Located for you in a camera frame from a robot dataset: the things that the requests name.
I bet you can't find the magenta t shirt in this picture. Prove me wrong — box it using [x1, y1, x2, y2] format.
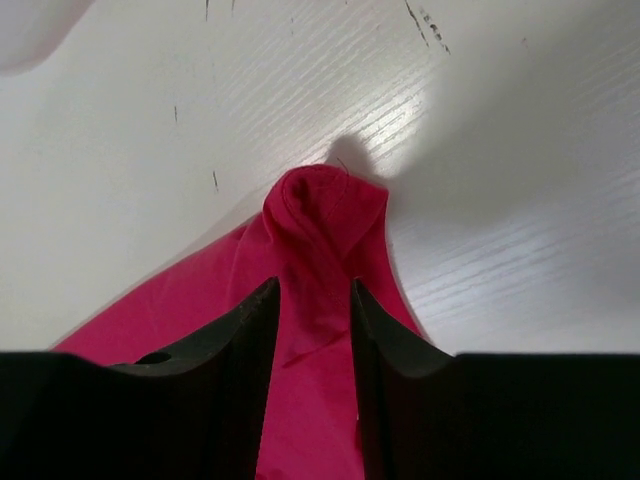
[58, 164, 417, 479]

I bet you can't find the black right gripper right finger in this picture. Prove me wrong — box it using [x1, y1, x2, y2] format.
[351, 282, 639, 479]

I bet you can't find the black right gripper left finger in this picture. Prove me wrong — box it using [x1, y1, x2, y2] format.
[1, 279, 280, 479]

